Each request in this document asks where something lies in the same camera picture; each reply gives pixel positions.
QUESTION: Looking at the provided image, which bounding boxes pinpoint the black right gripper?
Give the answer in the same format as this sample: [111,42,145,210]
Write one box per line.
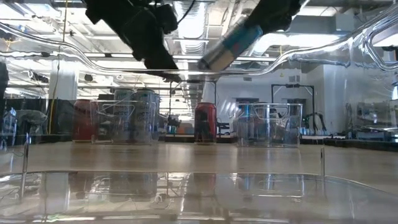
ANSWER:
[244,0,302,35]

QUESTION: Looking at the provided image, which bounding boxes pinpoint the red Coke Zero can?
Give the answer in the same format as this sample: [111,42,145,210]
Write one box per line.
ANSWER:
[72,98,94,143]
[194,101,218,144]

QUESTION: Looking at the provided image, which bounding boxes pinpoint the clear plastic bin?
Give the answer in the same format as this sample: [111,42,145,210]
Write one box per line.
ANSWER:
[0,4,398,224]
[89,99,158,146]
[235,103,303,148]

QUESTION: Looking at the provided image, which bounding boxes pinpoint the blue Red Bull can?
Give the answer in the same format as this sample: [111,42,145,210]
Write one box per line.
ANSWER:
[197,23,264,72]

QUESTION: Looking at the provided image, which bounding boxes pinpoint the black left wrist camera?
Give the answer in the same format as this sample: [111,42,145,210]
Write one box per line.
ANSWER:
[154,3,179,35]

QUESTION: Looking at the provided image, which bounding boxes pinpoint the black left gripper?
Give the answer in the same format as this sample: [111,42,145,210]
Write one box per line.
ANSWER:
[84,0,183,83]

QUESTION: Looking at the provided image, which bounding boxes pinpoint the black partition board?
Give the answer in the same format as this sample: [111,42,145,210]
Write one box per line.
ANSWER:
[4,98,75,136]

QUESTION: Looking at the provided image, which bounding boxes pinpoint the yellow cable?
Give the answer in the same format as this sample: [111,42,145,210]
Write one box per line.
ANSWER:
[47,0,68,135]

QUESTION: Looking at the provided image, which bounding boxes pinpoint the long ceiling light strip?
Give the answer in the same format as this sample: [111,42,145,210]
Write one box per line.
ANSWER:
[83,52,278,62]

